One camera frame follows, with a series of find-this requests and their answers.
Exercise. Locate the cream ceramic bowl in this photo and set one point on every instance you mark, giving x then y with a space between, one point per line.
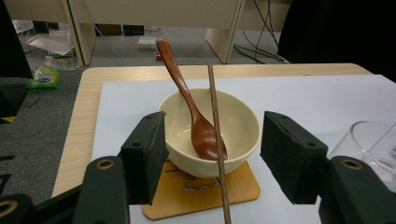
239 130

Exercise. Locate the white plastic packet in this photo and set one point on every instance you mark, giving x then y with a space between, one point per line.
147 43

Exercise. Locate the green wipes packet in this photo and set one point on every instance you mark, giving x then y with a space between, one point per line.
43 77

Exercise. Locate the brown wooden spoon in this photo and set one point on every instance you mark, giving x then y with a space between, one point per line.
202 137

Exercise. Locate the brown wooden chopstick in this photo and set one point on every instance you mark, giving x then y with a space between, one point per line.
214 109

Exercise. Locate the carved wooden coaster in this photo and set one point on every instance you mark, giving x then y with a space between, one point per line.
186 199

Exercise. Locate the beige wooden desk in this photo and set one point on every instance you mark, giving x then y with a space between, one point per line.
155 12

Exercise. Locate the black curtain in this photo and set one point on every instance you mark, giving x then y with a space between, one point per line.
12 40
342 31

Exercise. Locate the white table mat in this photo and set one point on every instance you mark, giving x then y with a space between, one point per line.
311 99

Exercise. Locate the small black box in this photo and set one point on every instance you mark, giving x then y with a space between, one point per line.
133 30

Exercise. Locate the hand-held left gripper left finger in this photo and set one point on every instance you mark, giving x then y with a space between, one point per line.
144 155

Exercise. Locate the black stand base hazard tape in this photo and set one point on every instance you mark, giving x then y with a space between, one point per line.
11 96

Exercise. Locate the clear drinking glass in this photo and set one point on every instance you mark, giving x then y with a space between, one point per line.
373 155

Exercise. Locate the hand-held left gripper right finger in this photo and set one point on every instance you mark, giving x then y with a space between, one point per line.
292 155

